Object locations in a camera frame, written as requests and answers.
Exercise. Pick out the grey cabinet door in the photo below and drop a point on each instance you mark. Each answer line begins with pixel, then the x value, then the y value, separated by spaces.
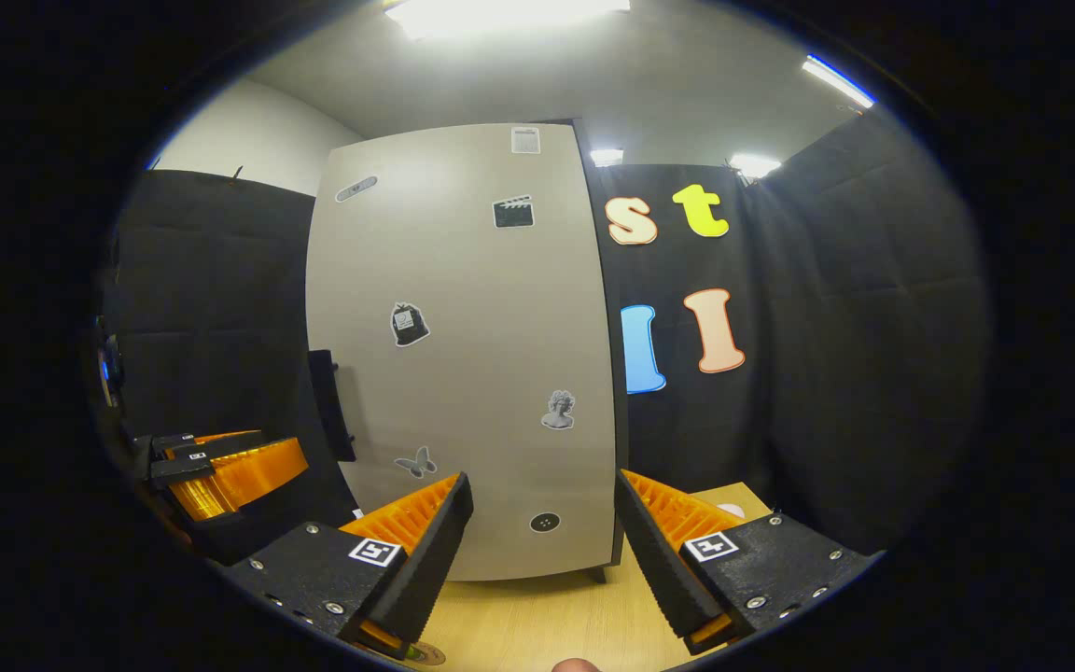
pixel 463 355

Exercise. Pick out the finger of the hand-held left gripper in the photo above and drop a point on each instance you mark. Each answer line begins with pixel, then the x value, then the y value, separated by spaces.
pixel 211 442
pixel 248 476

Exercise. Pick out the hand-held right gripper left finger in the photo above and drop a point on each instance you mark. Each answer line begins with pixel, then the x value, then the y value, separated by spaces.
pixel 430 569

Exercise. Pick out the pink plush toy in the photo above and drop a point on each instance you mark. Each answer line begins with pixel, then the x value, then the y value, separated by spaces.
pixel 732 511

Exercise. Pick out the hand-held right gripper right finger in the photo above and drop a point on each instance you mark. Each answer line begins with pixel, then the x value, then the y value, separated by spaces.
pixel 657 569

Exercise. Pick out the dark grey cabinet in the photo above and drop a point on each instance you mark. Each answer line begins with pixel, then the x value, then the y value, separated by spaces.
pixel 621 420

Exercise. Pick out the small ceiling light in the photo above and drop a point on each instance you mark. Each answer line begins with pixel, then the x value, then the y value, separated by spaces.
pixel 607 157
pixel 754 165

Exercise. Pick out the round brown coaster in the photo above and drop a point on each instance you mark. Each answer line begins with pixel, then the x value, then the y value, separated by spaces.
pixel 433 656

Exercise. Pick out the black backdrop cloth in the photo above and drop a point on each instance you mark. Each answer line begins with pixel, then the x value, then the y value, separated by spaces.
pixel 855 355

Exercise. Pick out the large ceiling light panel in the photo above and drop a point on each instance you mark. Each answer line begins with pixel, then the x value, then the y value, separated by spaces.
pixel 505 14

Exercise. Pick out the long ceiling light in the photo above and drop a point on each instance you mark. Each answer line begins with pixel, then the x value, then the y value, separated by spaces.
pixel 838 80

